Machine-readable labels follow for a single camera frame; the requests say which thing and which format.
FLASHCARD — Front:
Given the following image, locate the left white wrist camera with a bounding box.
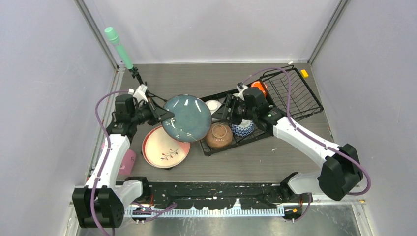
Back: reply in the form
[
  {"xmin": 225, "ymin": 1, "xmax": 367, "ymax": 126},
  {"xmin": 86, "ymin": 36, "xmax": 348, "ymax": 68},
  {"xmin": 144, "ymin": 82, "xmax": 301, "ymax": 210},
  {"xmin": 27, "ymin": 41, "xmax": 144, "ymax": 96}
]
[{"xmin": 128, "ymin": 84, "xmax": 148, "ymax": 103}]

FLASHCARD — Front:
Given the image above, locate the black wire rack side tray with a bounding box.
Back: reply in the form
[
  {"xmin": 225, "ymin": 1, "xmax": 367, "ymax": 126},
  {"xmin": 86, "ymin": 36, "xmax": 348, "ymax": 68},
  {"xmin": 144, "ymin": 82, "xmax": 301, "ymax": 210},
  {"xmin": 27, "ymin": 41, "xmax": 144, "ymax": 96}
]
[{"xmin": 259, "ymin": 65, "xmax": 324, "ymax": 121}]

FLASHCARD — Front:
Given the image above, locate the black wire dish rack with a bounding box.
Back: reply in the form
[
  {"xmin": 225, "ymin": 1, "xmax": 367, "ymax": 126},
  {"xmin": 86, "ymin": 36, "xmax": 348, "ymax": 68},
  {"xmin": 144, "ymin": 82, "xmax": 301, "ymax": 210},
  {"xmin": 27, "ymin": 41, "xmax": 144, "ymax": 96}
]
[{"xmin": 199, "ymin": 88, "xmax": 277, "ymax": 157}]

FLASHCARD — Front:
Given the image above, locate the green microphone on tripod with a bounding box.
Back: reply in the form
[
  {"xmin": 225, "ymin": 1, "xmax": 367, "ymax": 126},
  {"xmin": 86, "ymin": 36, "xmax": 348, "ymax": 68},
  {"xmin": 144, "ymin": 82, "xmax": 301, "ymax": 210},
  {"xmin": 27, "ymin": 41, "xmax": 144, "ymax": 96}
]
[{"xmin": 104, "ymin": 27, "xmax": 168, "ymax": 108}]

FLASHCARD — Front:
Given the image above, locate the cream bowl red rim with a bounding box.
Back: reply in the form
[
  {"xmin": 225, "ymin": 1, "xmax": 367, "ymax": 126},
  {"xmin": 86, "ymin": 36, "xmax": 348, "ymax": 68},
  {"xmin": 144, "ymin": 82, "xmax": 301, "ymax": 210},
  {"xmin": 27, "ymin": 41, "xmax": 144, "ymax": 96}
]
[{"xmin": 205, "ymin": 100, "xmax": 222, "ymax": 114}]

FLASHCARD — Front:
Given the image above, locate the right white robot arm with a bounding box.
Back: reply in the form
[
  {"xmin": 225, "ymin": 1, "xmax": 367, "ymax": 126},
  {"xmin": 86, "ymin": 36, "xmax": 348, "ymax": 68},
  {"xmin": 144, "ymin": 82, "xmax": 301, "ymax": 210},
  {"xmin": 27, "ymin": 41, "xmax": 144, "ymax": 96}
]
[{"xmin": 212, "ymin": 88, "xmax": 370, "ymax": 202}]

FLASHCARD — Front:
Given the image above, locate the blue floral plate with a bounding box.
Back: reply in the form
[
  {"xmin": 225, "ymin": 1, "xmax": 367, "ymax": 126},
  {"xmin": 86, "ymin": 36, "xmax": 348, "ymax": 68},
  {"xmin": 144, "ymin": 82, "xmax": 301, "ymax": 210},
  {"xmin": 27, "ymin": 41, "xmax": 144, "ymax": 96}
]
[{"xmin": 162, "ymin": 94, "xmax": 212, "ymax": 143}]

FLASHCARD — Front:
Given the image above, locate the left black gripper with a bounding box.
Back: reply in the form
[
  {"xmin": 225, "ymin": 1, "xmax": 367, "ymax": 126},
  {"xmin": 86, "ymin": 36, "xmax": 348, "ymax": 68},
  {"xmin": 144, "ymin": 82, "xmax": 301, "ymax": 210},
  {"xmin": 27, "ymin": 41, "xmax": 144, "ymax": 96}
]
[{"xmin": 130, "ymin": 98, "xmax": 174, "ymax": 126}]

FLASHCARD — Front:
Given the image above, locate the pink box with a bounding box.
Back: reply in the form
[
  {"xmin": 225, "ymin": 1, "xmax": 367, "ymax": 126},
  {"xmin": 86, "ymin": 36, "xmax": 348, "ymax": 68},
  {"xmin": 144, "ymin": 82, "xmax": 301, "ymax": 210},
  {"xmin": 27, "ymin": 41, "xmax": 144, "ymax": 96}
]
[{"xmin": 101, "ymin": 143, "xmax": 136, "ymax": 176}]

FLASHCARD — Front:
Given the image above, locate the blue white patterned bowl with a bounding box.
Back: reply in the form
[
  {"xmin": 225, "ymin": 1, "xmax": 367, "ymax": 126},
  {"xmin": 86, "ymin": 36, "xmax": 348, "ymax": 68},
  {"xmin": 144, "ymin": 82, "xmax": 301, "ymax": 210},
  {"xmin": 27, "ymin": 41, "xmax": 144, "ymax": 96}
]
[{"xmin": 230, "ymin": 119, "xmax": 255, "ymax": 137}]

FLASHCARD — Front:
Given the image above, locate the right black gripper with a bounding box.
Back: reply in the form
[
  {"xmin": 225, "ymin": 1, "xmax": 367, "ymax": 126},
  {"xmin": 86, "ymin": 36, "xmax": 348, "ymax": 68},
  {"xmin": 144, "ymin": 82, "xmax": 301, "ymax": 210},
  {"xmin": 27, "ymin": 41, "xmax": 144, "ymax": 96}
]
[{"xmin": 211, "ymin": 94, "xmax": 257, "ymax": 126}]

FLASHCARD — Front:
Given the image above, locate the aluminium frame rail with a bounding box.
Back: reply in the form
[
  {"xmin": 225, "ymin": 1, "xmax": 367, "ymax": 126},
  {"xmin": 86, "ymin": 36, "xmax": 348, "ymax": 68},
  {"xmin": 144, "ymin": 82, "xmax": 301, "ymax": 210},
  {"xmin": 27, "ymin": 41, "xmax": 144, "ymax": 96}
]
[{"xmin": 72, "ymin": 177, "xmax": 370, "ymax": 228}]

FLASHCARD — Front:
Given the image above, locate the pink cream plate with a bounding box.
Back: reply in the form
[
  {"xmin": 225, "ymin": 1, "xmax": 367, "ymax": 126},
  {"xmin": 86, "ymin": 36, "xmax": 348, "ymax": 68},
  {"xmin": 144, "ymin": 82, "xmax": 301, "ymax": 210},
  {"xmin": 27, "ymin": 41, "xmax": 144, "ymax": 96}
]
[{"xmin": 142, "ymin": 125, "xmax": 191, "ymax": 169}]

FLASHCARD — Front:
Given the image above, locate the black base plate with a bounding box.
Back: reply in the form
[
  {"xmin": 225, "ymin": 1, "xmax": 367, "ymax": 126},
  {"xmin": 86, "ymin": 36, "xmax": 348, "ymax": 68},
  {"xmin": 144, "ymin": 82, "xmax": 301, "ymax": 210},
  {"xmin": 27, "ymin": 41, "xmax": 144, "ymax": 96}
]
[{"xmin": 119, "ymin": 180, "xmax": 314, "ymax": 211}]

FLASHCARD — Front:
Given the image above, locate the brown speckled bowl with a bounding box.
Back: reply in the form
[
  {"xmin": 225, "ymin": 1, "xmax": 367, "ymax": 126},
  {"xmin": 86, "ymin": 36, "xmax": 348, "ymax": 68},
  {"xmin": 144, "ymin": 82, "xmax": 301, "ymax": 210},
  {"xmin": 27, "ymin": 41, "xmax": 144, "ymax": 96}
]
[{"xmin": 204, "ymin": 122, "xmax": 233, "ymax": 149}]

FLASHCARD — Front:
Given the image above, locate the yellow block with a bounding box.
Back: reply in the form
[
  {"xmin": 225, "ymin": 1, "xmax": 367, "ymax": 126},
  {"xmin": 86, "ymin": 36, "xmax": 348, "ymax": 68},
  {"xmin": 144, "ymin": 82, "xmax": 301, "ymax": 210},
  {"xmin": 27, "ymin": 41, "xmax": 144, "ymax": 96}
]
[{"xmin": 300, "ymin": 69, "xmax": 309, "ymax": 78}]

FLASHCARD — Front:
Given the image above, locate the orange mug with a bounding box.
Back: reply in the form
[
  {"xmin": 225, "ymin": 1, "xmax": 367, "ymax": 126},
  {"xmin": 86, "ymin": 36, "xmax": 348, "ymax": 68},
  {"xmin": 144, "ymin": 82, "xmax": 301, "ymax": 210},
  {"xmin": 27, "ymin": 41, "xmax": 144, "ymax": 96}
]
[{"xmin": 251, "ymin": 80, "xmax": 268, "ymax": 97}]

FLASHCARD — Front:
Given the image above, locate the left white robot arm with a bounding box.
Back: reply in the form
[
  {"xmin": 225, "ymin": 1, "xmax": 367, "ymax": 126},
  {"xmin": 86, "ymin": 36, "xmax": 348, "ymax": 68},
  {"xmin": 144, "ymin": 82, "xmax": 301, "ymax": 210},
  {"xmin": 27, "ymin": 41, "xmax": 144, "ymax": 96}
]
[{"xmin": 72, "ymin": 90, "xmax": 174, "ymax": 231}]

